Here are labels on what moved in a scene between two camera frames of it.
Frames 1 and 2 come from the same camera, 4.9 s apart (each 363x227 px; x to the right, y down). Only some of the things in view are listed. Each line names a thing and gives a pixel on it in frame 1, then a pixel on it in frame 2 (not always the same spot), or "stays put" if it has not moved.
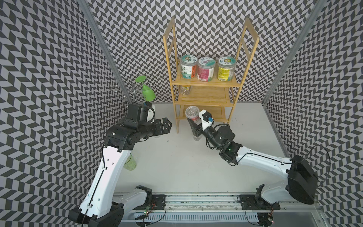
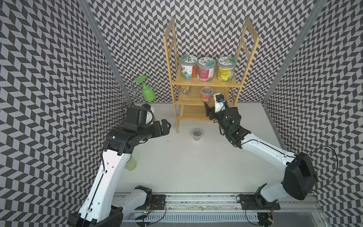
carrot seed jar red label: [188, 66] stays put
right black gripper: [195, 127] → [210, 111]
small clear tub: [192, 112] → [206, 93]
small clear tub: [185, 90] stays put
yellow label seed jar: [226, 68] stays put
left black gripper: [159, 130] stays put
